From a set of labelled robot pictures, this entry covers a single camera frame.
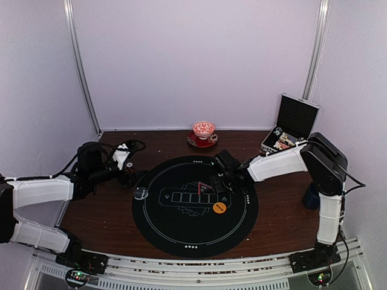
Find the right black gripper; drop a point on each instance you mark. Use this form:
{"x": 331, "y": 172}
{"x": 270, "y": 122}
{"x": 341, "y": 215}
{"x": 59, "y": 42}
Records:
{"x": 217, "y": 186}

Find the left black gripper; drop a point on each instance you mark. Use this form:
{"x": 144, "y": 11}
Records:
{"x": 123, "y": 179}

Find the clear dealer button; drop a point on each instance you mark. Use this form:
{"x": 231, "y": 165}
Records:
{"x": 140, "y": 193}

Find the orange big blind button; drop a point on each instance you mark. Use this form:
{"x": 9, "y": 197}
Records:
{"x": 219, "y": 207}

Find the triangular all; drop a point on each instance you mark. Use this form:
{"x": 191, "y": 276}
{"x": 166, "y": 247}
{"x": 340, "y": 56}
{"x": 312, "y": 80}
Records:
{"x": 202, "y": 187}

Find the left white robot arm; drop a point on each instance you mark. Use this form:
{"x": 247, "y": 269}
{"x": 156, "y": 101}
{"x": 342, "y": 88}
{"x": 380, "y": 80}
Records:
{"x": 93, "y": 164}

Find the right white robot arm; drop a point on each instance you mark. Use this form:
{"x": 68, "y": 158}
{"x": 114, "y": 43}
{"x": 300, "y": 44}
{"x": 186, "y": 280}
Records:
{"x": 315, "y": 161}

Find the orange black chip stack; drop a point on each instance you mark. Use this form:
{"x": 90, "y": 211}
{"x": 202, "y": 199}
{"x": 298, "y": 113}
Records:
{"x": 130, "y": 168}

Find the red floral saucer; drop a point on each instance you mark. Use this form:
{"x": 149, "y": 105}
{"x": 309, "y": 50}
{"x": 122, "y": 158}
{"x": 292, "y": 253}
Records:
{"x": 196, "y": 141}

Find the red patterned bowl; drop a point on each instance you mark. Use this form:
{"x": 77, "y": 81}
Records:
{"x": 203, "y": 129}

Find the playing card deck in case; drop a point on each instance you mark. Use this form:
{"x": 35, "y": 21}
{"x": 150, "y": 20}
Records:
{"x": 285, "y": 141}

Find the chip roll in case left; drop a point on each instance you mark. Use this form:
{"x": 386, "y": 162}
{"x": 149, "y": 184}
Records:
{"x": 278, "y": 131}

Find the round black poker mat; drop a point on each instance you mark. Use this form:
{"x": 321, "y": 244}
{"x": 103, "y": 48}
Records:
{"x": 176, "y": 220}

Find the dark blue mug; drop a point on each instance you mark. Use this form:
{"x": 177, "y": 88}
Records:
{"x": 311, "y": 199}

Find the aluminium poker case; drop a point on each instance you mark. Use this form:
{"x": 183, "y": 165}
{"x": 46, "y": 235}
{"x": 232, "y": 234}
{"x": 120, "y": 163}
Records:
{"x": 296, "y": 117}

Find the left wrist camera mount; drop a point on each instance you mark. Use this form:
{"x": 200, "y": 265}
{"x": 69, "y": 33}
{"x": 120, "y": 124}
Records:
{"x": 121, "y": 154}

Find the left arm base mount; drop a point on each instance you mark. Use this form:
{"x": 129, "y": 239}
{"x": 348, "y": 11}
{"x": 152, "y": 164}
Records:
{"x": 83, "y": 264}

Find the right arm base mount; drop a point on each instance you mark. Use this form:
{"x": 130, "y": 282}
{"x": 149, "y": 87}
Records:
{"x": 318, "y": 262}

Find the left aluminium frame post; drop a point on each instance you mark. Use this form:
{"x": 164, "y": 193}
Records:
{"x": 71, "y": 24}

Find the aluminium frame post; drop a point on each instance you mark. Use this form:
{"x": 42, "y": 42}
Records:
{"x": 71, "y": 24}
{"x": 318, "y": 45}

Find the right aluminium frame post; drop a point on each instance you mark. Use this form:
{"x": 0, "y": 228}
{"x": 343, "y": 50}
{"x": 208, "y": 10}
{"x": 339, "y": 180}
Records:
{"x": 318, "y": 45}

